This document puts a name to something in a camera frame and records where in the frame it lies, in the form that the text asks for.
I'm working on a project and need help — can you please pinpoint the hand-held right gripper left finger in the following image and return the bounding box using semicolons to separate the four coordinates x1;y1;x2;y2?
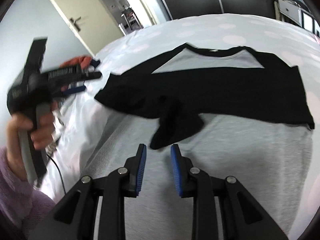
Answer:
27;144;147;240

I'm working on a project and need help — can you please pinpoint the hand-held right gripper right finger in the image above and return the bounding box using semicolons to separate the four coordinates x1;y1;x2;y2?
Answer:
171;144;289;240

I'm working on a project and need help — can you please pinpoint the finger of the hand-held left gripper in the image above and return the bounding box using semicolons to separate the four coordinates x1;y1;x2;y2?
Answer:
54;85;87;98
81;71;102;80

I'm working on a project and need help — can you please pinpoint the grey shirt with black sleeves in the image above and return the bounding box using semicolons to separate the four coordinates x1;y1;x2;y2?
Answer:
81;42;316;240

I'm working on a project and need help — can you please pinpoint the person's left forearm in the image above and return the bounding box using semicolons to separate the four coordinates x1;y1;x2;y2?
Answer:
0;146;57;233

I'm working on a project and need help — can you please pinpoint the person's left hand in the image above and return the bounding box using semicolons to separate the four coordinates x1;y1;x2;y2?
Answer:
5;101;57;182

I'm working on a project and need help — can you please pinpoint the orange folded sweater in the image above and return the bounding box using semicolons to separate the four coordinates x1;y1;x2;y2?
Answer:
60;55;93;69

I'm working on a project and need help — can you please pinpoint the white shirt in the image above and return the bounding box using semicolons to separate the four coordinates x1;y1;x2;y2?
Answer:
40;80;125;198

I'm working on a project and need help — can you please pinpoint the striped garment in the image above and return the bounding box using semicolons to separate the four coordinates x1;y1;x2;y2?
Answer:
46;100;65;155

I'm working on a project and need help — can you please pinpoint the dark cluttered rack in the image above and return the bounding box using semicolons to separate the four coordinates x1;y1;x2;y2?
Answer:
119;6;143;29

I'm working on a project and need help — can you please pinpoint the cream door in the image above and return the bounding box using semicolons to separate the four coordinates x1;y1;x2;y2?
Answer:
40;0;125;57

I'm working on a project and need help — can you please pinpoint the white nightstand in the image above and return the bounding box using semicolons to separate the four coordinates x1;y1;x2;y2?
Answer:
274;0;320;37

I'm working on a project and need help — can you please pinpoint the metal door handle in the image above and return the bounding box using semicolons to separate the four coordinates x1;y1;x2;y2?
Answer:
68;16;82;32

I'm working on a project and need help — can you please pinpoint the black cable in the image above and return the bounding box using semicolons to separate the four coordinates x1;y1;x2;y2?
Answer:
47;154;67;197

